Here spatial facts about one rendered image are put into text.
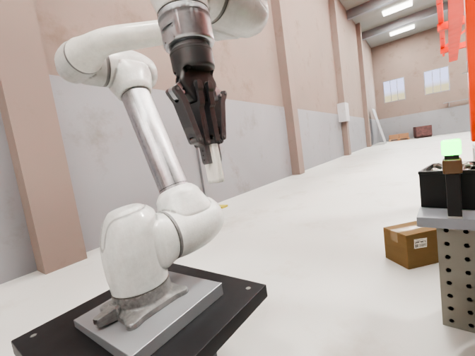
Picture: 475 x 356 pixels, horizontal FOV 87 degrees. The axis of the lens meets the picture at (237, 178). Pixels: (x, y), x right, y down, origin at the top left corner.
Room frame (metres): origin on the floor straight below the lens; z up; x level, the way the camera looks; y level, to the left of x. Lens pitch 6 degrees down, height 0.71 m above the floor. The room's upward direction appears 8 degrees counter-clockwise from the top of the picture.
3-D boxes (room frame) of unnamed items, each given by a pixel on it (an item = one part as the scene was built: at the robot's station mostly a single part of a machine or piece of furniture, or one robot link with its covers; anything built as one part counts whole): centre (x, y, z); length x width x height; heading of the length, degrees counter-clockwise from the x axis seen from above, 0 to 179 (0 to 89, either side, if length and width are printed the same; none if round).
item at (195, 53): (0.46, 0.05, 0.85); 0.08 x 0.07 x 0.09; 140
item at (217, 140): (0.47, 0.04, 0.78); 0.04 x 0.01 x 0.11; 50
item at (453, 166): (0.66, -0.57, 0.59); 0.04 x 0.04 x 0.04; 49
